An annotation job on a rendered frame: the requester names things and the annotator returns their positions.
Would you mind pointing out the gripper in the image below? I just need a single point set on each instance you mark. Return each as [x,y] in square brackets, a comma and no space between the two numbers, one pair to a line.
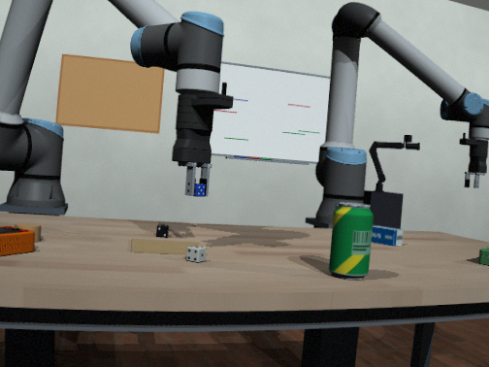
[193,135]
[478,156]

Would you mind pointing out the blue die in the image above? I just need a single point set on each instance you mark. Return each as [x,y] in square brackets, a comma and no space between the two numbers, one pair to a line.
[201,190]

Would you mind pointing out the black die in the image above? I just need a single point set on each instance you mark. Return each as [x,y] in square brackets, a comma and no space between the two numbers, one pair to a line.
[162,231]

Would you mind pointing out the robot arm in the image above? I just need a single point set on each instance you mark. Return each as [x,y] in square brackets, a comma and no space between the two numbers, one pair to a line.
[345,89]
[191,47]

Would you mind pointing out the white die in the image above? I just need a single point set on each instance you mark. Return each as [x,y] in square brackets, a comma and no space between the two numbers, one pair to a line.
[195,254]

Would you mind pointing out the tan mat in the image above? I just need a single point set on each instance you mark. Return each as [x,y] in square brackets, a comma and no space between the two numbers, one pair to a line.
[156,246]

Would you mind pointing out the green block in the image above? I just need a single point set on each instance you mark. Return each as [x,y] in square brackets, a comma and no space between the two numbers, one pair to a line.
[485,256]

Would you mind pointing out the jointed stand on dark box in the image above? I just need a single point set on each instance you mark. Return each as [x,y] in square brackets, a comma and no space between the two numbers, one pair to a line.
[386,208]

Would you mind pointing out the whiteboard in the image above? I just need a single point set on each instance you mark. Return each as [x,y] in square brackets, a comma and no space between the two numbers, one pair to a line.
[275,120]

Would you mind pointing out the blue box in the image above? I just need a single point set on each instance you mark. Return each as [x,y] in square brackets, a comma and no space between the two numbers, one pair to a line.
[386,236]

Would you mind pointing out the wooden table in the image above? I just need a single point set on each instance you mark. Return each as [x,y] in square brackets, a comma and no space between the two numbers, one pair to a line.
[244,288]

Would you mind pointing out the orange board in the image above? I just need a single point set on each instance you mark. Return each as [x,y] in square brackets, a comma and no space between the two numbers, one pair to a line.
[103,93]

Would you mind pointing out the green can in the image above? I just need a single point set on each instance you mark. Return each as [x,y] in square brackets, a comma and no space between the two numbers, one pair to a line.
[349,242]

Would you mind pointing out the tan cork cylinder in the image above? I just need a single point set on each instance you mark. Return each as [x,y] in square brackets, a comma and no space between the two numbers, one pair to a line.
[32,230]

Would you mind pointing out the orange multimeter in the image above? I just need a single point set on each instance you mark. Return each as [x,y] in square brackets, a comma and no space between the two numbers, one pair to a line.
[15,242]

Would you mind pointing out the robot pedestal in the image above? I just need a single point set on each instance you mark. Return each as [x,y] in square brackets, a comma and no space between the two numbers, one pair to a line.
[317,222]
[34,208]

